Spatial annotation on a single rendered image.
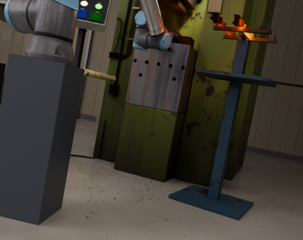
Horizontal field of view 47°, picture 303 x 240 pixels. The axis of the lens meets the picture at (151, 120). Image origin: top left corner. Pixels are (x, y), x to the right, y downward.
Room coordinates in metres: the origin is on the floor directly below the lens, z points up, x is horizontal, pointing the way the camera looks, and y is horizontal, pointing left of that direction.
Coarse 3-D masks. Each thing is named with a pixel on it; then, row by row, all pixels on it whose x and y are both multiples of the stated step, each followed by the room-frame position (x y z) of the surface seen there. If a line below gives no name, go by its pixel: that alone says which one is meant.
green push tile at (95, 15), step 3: (93, 12) 2.42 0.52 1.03; (96, 12) 2.42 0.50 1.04; (93, 15) 2.40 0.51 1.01; (96, 15) 2.41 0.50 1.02; (99, 15) 2.41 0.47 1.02; (90, 18) 2.39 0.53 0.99; (93, 18) 2.39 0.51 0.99; (96, 18) 2.40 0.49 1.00; (99, 18) 2.40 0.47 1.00; (99, 21) 2.39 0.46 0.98
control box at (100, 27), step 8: (80, 0) 2.46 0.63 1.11; (88, 0) 2.47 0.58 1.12; (96, 0) 2.48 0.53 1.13; (104, 0) 2.49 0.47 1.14; (80, 8) 2.42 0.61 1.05; (88, 8) 2.44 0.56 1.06; (96, 8) 2.45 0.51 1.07; (104, 8) 2.46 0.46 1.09; (88, 16) 2.40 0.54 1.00; (104, 16) 2.43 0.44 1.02; (80, 24) 2.41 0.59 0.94; (88, 24) 2.40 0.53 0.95; (96, 24) 2.39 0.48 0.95; (104, 24) 2.39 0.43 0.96
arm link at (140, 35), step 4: (136, 28) 2.07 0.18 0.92; (140, 28) 2.05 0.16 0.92; (144, 28) 2.04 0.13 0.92; (136, 32) 2.06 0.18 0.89; (140, 32) 2.04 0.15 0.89; (144, 32) 2.04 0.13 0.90; (148, 32) 2.06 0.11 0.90; (136, 36) 2.06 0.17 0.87; (140, 36) 2.04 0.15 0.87; (144, 36) 2.02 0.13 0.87; (136, 40) 2.05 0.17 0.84; (140, 40) 2.04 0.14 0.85; (144, 40) 2.02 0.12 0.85; (136, 44) 2.05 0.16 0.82; (140, 44) 2.04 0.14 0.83; (144, 44) 2.03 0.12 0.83; (136, 48) 2.08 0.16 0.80; (140, 48) 2.05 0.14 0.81; (144, 48) 2.05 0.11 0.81; (148, 48) 2.04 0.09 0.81
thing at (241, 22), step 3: (234, 15) 1.81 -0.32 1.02; (237, 15) 1.80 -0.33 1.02; (234, 18) 1.81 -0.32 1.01; (237, 18) 1.82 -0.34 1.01; (240, 18) 1.85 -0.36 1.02; (234, 21) 1.81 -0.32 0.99; (237, 21) 1.83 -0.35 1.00; (240, 21) 1.87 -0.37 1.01; (243, 21) 1.87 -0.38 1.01; (234, 24) 1.84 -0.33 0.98; (237, 24) 1.83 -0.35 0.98; (240, 24) 1.87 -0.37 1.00; (243, 24) 1.87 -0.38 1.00; (240, 27) 1.92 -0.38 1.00; (243, 27) 1.91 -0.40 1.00; (246, 33) 2.04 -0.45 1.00; (249, 33) 2.04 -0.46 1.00; (252, 33) 2.09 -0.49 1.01; (249, 36) 2.09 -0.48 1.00; (252, 36) 2.10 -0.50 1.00
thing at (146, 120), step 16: (128, 112) 2.40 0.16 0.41; (144, 112) 2.36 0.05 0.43; (160, 112) 2.32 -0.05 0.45; (128, 128) 2.39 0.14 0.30; (144, 128) 2.35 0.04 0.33; (160, 128) 2.31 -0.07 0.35; (176, 128) 2.33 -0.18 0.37; (128, 144) 2.38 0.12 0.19; (144, 144) 2.34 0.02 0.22; (160, 144) 2.31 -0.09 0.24; (176, 144) 2.41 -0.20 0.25; (128, 160) 2.37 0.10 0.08; (144, 160) 2.34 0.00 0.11; (160, 160) 2.30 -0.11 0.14; (176, 160) 2.49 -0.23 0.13; (144, 176) 2.33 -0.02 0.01; (160, 176) 2.29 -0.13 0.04
